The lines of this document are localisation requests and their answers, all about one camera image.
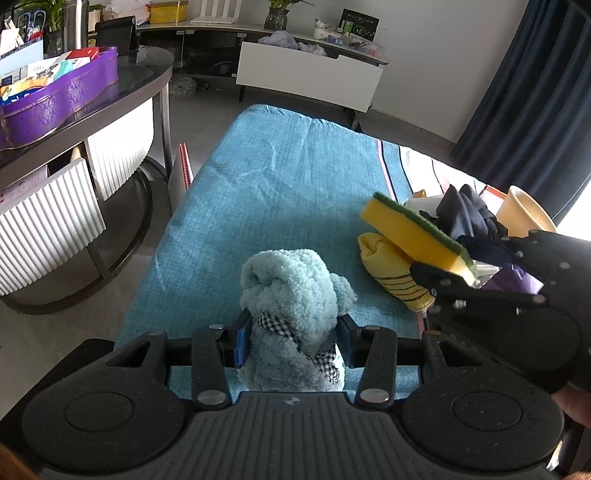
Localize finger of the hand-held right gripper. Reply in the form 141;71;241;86
501;229;591;289
410;261;551;317

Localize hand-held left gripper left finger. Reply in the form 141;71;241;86
104;308;254;411

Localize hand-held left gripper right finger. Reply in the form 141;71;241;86
336;314;490;409

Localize yellow green sponge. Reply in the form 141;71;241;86
359;192;480;287

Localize light blue fluffy cloth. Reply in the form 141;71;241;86
239;248;358;393

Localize person's right hand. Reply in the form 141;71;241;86
551;382;591;423

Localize purple tissue pack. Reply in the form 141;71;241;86
480;263;546;296

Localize beige plastic cup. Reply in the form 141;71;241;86
495;185;558;238

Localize yellow striped sock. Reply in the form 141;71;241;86
358;232;435;313

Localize navy cloth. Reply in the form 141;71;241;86
434;184;509;268

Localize white plastic container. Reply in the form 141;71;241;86
404;188;444;215

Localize navy curtain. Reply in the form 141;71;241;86
450;0;591;227

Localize blue striped blanket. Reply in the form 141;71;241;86
115;104;488;402

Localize red spiral notebook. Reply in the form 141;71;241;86
178;142;192;191

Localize white ribbed drawer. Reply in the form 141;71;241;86
0;158;107;296
85;97;154;201

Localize clear plastic box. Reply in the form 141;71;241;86
325;30;386;58

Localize white TV stand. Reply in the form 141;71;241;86
134;18;389;130

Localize crumpled clear plastic bag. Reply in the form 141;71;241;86
170;76;199;97

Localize black green box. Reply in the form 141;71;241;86
338;8;380;38

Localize grey clothes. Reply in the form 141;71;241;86
257;30;328;56

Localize grey oval coffee table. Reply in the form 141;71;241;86
0;45;175;315

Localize purple tray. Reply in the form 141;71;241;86
0;45;120;151

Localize potted plant in dark vase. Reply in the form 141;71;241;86
264;0;315;31

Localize white router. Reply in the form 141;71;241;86
190;0;243;25

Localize black stand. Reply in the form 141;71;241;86
95;16;139;58

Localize yellow box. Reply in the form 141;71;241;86
148;0;189;24

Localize white plastic bag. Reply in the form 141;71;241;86
108;0;151;24

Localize steel thermos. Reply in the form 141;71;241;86
62;0;90;51

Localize white blue box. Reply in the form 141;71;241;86
0;28;44;77

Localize bamboo plant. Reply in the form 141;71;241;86
14;0;65;58

